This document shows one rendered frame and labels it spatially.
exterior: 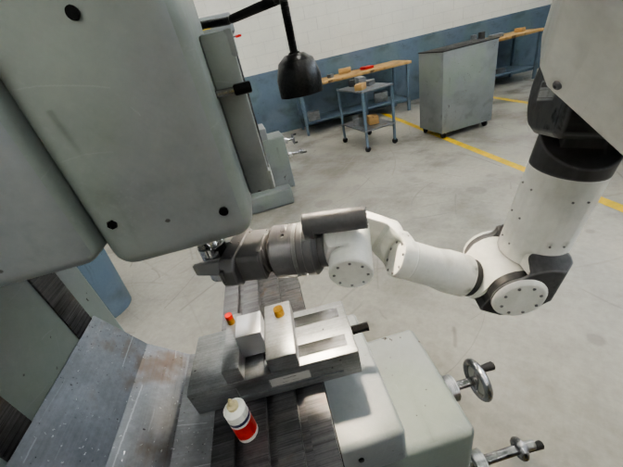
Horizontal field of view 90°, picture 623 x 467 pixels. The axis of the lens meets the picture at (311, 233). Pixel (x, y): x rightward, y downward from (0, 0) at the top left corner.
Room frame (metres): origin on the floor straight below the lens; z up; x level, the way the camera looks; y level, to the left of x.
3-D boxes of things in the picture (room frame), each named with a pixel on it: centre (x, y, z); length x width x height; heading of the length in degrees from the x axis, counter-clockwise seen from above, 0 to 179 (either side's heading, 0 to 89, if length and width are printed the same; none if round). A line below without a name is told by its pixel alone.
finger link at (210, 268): (0.43, 0.17, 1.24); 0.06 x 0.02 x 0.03; 77
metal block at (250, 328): (0.47, 0.17, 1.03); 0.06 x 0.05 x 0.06; 2
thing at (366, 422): (0.46, 0.17, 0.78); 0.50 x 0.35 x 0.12; 94
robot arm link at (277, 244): (0.44, 0.08, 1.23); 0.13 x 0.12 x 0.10; 166
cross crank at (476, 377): (0.50, -0.33, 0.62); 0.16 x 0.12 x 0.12; 94
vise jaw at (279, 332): (0.47, 0.11, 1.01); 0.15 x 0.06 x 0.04; 2
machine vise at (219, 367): (0.47, 0.14, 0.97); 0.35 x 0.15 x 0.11; 92
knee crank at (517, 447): (0.36, -0.37, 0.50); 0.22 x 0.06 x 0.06; 94
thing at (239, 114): (0.47, 0.06, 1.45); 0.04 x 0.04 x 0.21; 4
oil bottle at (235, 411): (0.33, 0.20, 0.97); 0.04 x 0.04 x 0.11
